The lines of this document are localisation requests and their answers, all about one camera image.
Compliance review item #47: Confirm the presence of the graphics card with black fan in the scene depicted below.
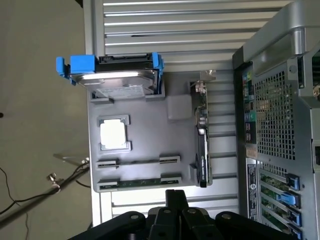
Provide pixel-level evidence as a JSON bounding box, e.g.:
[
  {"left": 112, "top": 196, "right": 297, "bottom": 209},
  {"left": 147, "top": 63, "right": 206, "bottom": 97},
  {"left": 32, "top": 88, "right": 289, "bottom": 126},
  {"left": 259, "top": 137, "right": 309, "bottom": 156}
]
[{"left": 189, "top": 69, "right": 217, "bottom": 188}]

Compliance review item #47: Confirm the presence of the grey plastic parts rack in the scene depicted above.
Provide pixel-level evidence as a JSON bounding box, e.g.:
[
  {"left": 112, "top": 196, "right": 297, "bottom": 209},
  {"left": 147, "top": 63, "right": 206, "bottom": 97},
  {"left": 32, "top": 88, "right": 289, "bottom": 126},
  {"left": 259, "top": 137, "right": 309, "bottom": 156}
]
[{"left": 87, "top": 72, "right": 218, "bottom": 194}]

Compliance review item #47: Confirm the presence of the silver CPU chip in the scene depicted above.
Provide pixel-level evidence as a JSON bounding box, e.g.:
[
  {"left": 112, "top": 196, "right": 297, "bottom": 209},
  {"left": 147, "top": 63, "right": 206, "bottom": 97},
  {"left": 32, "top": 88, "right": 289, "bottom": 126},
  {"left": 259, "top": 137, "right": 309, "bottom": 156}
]
[{"left": 99, "top": 118, "right": 129, "bottom": 151}]

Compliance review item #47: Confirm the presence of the grey metal PC case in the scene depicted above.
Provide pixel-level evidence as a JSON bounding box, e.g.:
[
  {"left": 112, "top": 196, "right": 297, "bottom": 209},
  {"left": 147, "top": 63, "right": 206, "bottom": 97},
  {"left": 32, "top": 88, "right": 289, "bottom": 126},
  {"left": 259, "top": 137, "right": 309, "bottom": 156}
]
[{"left": 231, "top": 0, "right": 320, "bottom": 240}]

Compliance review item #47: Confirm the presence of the hard disk in blue carrier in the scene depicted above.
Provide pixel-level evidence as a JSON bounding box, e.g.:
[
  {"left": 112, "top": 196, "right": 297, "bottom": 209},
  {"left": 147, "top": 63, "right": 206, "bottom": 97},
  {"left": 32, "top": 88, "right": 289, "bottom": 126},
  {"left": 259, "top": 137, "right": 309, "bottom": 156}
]
[{"left": 56, "top": 51, "right": 166, "bottom": 98}]

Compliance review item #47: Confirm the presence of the thin black floor cable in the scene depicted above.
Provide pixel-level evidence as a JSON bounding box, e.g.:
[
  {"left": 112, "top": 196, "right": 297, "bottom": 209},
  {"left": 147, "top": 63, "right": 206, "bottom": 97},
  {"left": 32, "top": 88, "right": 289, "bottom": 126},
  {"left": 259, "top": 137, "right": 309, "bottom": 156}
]
[{"left": 0, "top": 166, "right": 30, "bottom": 236}]

